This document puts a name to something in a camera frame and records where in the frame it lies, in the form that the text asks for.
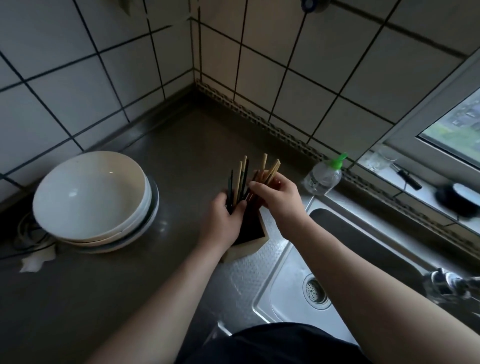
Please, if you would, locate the person's left hand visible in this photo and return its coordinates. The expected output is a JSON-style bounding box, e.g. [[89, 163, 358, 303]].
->
[[197, 191, 248, 260]]

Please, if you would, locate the person's right hand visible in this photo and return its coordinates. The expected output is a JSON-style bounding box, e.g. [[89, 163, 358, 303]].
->
[[248, 171, 315, 242]]

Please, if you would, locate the wooden chopstick holder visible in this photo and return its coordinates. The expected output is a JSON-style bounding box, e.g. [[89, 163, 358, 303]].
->
[[219, 170, 284, 263]]

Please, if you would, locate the black chopstick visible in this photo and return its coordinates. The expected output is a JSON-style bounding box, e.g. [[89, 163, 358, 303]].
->
[[239, 159, 251, 202]]

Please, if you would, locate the person's left forearm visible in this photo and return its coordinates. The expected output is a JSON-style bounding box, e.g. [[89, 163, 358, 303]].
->
[[85, 243, 228, 364]]

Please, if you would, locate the person's right forearm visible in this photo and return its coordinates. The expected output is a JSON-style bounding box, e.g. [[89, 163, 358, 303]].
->
[[285, 218, 480, 364]]

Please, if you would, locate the clear green capped soap bottle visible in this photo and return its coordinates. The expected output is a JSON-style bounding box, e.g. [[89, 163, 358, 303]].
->
[[301, 151, 349, 197]]

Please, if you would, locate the grey rimmed bowl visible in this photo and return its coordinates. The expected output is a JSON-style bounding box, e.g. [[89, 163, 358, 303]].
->
[[63, 179, 160, 255]]

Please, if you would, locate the steel double sink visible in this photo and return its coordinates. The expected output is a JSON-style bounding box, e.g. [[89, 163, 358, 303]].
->
[[251, 194, 480, 346]]

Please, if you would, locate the clear drinking glass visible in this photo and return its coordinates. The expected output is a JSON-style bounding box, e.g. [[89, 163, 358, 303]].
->
[[365, 148, 398, 172]]

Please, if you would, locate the black shirt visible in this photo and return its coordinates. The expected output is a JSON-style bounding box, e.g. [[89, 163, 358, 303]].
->
[[176, 322, 370, 364]]

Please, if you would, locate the large white bowl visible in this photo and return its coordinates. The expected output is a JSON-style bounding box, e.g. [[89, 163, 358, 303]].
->
[[32, 150, 147, 243]]

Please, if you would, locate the black round soap dish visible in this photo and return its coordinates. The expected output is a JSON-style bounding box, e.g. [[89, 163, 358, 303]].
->
[[434, 181, 480, 218]]

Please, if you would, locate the tall steel faucet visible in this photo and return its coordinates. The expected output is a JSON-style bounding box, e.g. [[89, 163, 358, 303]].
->
[[421, 266, 480, 312]]

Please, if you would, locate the white crumpled paper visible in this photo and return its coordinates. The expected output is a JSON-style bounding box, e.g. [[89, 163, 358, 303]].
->
[[19, 247, 58, 274]]

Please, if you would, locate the white framed window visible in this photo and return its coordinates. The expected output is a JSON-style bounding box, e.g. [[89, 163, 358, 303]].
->
[[380, 46, 480, 173]]

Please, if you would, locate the black handled peeler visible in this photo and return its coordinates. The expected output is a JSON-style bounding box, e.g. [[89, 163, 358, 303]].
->
[[389, 163, 423, 191]]

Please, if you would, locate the black cable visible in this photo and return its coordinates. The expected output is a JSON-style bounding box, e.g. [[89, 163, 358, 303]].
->
[[0, 211, 57, 260]]

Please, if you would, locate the blue centred wall valve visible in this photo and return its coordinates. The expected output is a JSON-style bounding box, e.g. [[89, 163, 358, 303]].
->
[[299, 0, 333, 14]]

